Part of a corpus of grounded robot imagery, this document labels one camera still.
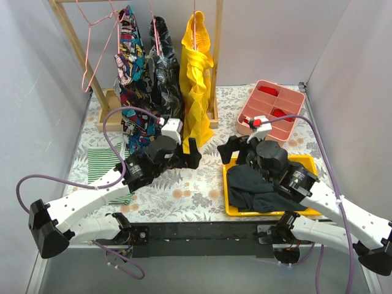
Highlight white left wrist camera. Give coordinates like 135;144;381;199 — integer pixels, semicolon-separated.
158;118;183;145

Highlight red cloth middle compartment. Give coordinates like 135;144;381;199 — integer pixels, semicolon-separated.
272;108;293;122

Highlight dark leaf print shorts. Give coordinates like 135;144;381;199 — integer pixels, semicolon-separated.
149;16;185;121

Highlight pink wire hanger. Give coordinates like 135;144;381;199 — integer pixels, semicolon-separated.
75;0;120;92
109;0;124;54

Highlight yellow shorts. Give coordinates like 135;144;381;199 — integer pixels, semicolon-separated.
179;11;213;152

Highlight green striped shirt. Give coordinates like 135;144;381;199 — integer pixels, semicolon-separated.
88;143;132;205

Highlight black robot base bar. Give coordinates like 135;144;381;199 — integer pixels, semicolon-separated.
94;220;303;258

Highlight dark navy garment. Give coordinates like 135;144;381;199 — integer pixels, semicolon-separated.
227;165;306;213

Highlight red cloth upper compartment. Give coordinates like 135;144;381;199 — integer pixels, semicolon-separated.
259;86;278;96

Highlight yellow plastic tray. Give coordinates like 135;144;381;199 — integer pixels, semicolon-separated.
222;155;318;217

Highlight floral table cloth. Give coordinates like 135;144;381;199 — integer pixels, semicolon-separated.
68;84;332;222

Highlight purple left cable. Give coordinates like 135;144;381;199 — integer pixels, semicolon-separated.
15;107;163;215

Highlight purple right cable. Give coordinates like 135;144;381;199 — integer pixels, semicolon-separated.
266;115;356;294

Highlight pink hanger with yellow shorts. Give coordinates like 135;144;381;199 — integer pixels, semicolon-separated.
192;0;197;51

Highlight wooden clothes rack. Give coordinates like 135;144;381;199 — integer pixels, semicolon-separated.
48;1;224;131

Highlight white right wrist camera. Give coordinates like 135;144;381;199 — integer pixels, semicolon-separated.
247;115;272;143

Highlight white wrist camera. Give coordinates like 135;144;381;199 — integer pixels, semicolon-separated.
247;115;272;143
158;118;183;145

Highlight pink divided organiser box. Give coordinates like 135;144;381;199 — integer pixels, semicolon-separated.
236;80;305;145

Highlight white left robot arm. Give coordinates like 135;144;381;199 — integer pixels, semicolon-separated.
28;135;202;258

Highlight purple cable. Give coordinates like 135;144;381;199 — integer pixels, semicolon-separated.
15;107;163;215
266;115;356;294

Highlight colourful comic print shorts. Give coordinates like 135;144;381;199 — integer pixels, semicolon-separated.
114;6;156;154

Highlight pink hanger with dark shorts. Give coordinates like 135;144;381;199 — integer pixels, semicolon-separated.
148;0;161;56

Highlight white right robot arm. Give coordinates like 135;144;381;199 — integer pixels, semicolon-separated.
217;135;391;276

